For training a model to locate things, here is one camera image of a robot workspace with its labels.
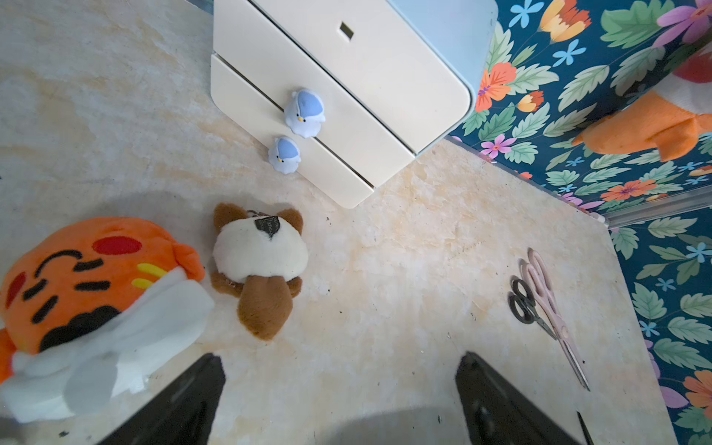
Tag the light blue drawer cabinet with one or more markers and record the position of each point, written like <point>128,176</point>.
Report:
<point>395,78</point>

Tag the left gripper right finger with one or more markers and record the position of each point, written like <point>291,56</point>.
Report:
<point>498,413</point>

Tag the brown white bear plush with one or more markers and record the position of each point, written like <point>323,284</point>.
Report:
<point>259,260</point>

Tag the black scissors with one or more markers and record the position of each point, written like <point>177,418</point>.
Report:
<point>523,306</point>

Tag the black scissors mid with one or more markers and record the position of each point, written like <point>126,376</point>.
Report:
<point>585,430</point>

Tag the orange hanging plush toy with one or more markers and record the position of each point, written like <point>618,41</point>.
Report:
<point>670,117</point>

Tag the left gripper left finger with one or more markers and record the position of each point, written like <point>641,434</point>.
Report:
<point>183,413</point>

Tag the blue drawer knob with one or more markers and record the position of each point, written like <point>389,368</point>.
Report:
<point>284,155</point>
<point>304,115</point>

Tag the upper blue drawer knob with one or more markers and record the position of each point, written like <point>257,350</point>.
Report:
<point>304,115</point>

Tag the orange tiger plush toy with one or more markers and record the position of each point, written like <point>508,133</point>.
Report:
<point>92,312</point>

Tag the pink handled scissors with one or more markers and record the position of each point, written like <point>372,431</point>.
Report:
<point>536,276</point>

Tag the lower blue drawer knob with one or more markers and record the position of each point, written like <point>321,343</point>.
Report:
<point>284,155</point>

